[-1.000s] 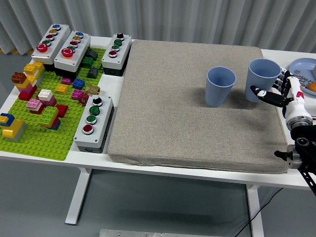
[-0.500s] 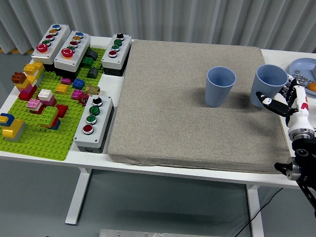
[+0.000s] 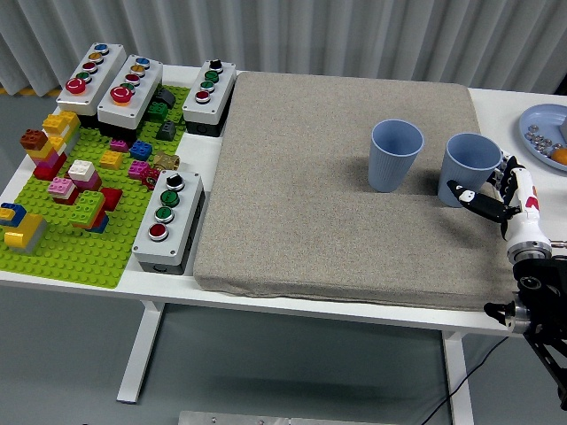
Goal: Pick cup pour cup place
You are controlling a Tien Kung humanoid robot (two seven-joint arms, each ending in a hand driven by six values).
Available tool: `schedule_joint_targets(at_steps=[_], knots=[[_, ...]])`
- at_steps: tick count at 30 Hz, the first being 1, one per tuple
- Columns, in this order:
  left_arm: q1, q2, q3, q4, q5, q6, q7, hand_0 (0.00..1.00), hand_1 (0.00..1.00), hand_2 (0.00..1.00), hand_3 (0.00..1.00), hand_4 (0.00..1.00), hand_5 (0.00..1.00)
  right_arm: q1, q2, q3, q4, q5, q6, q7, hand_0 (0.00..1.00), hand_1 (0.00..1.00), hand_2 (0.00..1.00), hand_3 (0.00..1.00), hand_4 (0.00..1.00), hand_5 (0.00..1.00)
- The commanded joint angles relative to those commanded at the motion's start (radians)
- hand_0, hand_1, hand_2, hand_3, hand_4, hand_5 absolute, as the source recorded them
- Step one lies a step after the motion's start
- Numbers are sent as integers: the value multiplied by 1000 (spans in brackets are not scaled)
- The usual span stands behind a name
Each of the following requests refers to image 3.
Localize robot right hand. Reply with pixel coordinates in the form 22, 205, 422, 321
446, 150, 549, 252

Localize blue ribbed cup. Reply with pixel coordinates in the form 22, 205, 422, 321
437, 133, 503, 209
367, 119, 425, 193

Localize blue plate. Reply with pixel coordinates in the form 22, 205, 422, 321
517, 103, 567, 173

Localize white table leg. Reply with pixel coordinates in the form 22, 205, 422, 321
115, 300, 166, 405
440, 329, 475, 425

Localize grey-brown fabric mat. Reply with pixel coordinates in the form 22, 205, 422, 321
193, 71, 520, 313

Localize four-button control box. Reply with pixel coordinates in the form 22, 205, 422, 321
131, 169, 207, 276
181, 58, 237, 137

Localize white pleated curtain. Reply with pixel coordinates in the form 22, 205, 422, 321
0, 0, 567, 97

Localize dark green brick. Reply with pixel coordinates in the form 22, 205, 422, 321
146, 100, 169, 123

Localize five-button control box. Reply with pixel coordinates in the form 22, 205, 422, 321
55, 42, 128, 129
96, 54, 164, 142

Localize green orange blue brick stack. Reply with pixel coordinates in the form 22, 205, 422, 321
67, 189, 110, 235

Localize white pink brick stack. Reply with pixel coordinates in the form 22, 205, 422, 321
67, 159, 103, 192

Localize green studded baseplate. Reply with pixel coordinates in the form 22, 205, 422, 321
0, 83, 192, 290

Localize pink red brick stack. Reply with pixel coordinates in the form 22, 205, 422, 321
47, 176, 80, 206

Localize yellow white grey brick stack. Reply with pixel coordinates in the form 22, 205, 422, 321
42, 110, 82, 154

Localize brown yellow red brick stack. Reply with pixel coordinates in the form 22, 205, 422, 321
19, 128, 68, 182

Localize blue yellow grey brick stack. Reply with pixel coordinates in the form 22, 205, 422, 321
0, 202, 49, 256

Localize black floor cable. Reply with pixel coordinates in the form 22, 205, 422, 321
420, 336, 510, 425

